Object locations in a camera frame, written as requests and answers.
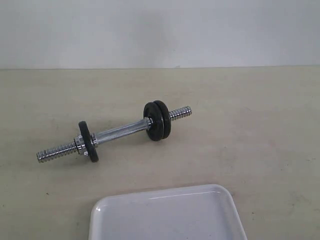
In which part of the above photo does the black weight plate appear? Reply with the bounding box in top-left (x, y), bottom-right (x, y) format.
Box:
top-left (154, 100), bottom-right (172, 139)
top-left (143, 101), bottom-right (165, 142)
top-left (78, 121), bottom-right (99, 163)

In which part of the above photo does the chrome threaded dumbbell bar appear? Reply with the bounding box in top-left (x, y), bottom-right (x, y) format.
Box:
top-left (36, 106), bottom-right (192, 163)

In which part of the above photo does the chrome collar nut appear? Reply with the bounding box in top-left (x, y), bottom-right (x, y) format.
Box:
top-left (74, 135), bottom-right (88, 156)

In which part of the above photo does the white plastic tray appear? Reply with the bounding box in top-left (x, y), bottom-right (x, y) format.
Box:
top-left (88, 184), bottom-right (247, 240)

